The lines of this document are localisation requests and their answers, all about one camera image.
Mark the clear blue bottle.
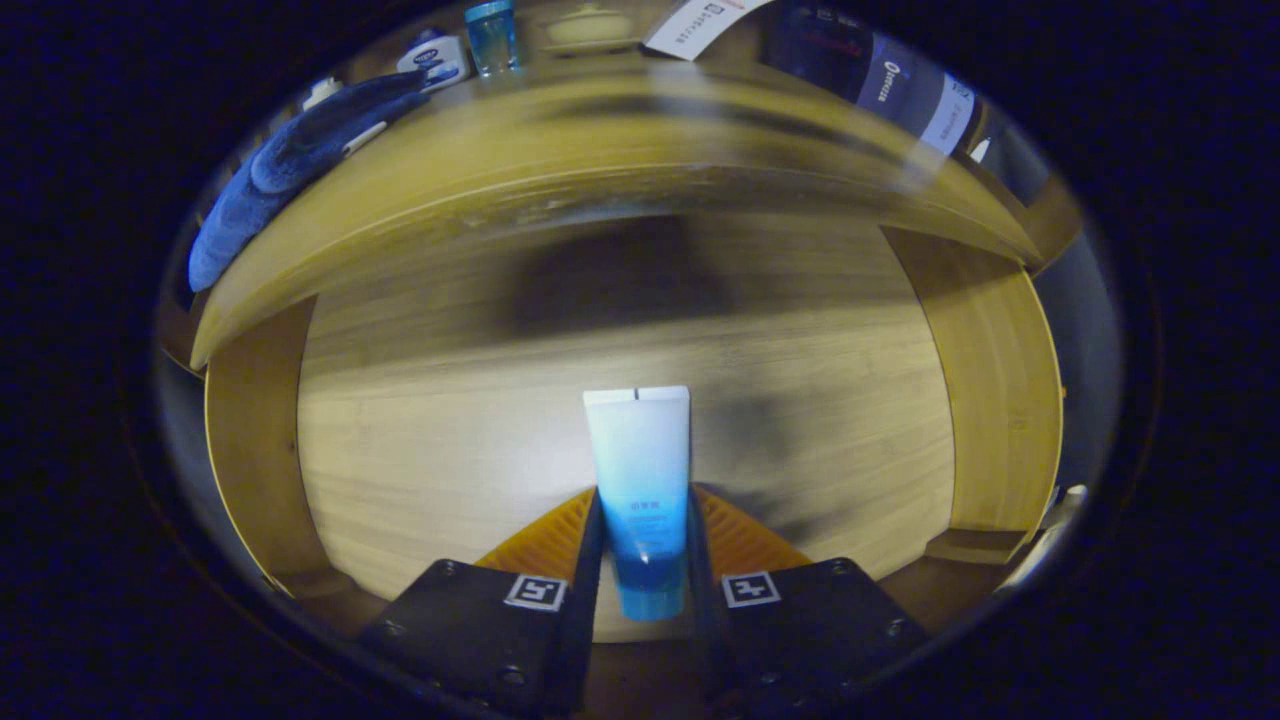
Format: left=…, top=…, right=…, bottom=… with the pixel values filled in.
left=464, top=0, right=521, bottom=78

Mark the white book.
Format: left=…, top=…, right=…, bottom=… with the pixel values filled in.
left=643, top=0, right=776, bottom=61

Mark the wooden drawer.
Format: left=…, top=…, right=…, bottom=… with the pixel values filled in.
left=205, top=215, right=1063, bottom=641

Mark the pale lavender book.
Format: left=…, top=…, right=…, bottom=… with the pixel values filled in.
left=918, top=72, right=986, bottom=156

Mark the white bottle with blue cap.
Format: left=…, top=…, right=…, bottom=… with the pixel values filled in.
left=396, top=28, right=471, bottom=93

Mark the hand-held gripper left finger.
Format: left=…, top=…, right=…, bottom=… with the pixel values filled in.
left=358, top=487, right=608, bottom=716

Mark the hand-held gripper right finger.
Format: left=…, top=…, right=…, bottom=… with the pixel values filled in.
left=684, top=485, right=931, bottom=706

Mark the blue folded towel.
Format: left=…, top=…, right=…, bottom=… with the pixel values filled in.
left=188, top=70, right=431, bottom=293

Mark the blue and white tube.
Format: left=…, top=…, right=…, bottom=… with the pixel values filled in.
left=583, top=386, right=693, bottom=622

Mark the beige lidded teacup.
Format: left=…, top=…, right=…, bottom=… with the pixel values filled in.
left=545, top=3, right=641, bottom=53

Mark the dark blue book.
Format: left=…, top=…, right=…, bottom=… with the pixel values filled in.
left=770, top=0, right=946, bottom=141

